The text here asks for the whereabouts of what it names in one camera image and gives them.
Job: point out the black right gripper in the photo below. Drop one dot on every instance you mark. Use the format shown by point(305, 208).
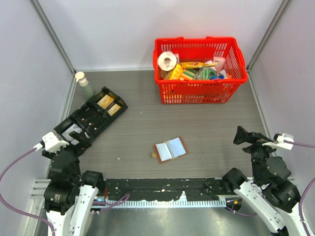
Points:
point(241, 135)

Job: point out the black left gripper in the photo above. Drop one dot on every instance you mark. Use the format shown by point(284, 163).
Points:
point(81, 145)

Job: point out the brown leather card holder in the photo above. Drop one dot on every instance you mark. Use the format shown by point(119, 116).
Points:
point(169, 150)

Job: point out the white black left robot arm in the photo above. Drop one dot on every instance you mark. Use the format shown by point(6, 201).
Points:
point(70, 194)

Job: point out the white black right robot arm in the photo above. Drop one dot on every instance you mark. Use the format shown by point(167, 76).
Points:
point(273, 197)

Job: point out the silver card in tray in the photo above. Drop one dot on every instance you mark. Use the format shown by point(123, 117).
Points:
point(73, 127)

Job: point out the black card organizer tray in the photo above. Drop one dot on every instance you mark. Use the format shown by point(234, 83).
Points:
point(91, 117)

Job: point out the gold card in tray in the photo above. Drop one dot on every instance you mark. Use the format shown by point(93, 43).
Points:
point(105, 102)

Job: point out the blue packet in basket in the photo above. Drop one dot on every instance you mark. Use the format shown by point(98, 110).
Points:
point(218, 77)

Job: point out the green soap pump bottle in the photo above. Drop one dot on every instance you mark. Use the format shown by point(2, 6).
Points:
point(86, 86)

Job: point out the green round package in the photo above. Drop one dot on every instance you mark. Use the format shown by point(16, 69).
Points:
point(206, 73)

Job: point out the red plastic shopping basket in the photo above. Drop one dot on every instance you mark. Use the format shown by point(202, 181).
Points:
point(200, 50)

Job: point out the pink white box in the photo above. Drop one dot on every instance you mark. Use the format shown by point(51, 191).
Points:
point(220, 61)

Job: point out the yellow snack packet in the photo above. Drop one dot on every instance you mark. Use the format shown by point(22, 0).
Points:
point(193, 65)

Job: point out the yellow green sponge pack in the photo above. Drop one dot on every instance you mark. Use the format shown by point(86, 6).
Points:
point(185, 74)

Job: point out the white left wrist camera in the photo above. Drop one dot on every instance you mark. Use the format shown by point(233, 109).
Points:
point(51, 142)

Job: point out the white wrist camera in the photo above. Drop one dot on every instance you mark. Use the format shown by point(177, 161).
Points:
point(281, 140)
point(51, 142)

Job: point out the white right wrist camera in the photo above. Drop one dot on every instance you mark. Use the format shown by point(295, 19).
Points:
point(281, 140)

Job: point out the aluminium rail frame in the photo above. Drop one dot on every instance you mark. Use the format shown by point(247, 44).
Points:
point(101, 201)

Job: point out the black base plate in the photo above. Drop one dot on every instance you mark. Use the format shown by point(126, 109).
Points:
point(166, 189)

